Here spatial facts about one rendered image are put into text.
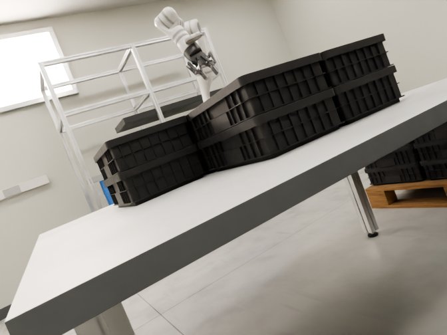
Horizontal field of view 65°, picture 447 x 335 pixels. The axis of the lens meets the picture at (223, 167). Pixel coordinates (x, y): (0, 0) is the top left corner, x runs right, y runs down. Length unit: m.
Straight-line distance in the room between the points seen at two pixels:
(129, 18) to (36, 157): 1.99
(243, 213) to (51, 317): 0.25
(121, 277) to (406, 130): 0.56
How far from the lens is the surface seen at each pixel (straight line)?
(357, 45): 1.23
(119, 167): 1.19
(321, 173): 0.57
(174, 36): 1.60
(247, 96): 0.94
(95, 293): 0.43
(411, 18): 4.50
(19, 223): 4.10
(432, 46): 4.43
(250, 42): 5.36
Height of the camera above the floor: 0.78
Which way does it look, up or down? 4 degrees down
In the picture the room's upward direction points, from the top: 22 degrees counter-clockwise
